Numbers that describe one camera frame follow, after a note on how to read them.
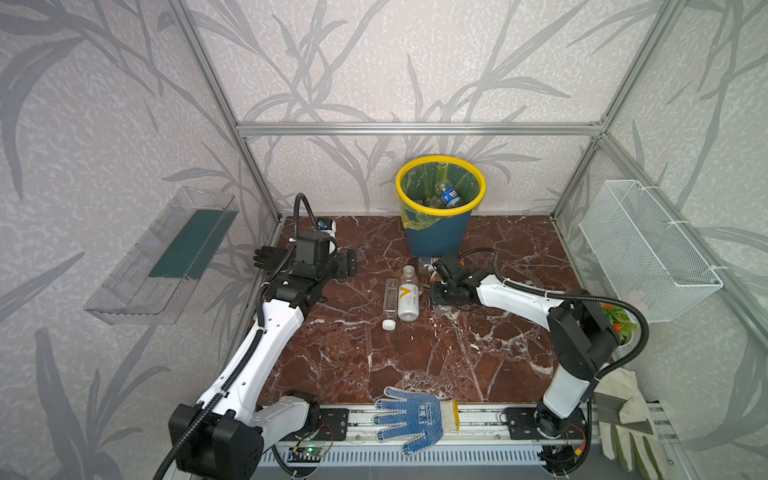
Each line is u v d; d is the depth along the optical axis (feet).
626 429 2.37
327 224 2.19
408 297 2.97
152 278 2.11
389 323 2.85
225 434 1.20
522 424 2.42
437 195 3.30
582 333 1.54
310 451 2.32
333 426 2.38
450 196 3.24
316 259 1.89
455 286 2.29
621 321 2.38
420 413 2.47
